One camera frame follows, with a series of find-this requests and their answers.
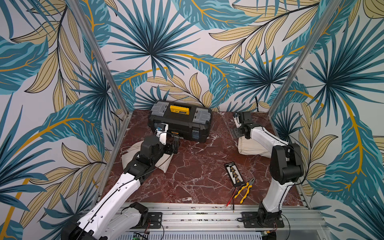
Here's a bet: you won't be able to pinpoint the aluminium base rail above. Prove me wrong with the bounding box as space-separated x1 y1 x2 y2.
68 202 331 240

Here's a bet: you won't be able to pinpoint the yellow black pliers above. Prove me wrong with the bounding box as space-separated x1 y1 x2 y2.
234 178 255 204

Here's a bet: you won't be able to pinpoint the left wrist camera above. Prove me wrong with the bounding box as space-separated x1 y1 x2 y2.
155 123 169 145

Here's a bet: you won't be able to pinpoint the left aluminium frame post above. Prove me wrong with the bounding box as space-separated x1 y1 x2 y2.
64 0 133 115

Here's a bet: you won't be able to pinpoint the aluminium frame post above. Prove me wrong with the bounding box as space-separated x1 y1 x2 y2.
268 0 343 118
64 0 133 115

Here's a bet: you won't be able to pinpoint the cream cloth bag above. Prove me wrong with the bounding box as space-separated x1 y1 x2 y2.
238 137 273 158
122 141 174 173

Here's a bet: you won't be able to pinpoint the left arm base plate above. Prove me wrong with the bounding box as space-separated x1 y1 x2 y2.
130 212 163 229

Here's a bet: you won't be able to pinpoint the black plastic toolbox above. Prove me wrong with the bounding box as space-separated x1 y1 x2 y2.
148 101 213 143

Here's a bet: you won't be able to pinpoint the black bit set card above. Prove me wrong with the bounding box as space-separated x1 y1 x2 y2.
225 162 245 187

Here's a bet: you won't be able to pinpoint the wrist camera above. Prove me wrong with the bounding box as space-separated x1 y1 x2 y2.
233 112 253 128
155 123 169 145

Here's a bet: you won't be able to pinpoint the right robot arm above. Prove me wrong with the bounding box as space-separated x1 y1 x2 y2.
231 121 304 228

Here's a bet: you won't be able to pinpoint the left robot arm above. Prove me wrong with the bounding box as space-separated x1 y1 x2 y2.
61 133 180 240

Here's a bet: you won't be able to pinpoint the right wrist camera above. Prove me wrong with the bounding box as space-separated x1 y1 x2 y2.
233 112 253 128

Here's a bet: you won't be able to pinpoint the right aluminium frame post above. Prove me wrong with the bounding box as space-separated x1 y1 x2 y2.
268 0 343 118

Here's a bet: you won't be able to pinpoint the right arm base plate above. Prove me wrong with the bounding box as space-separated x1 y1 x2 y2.
237 212 285 229

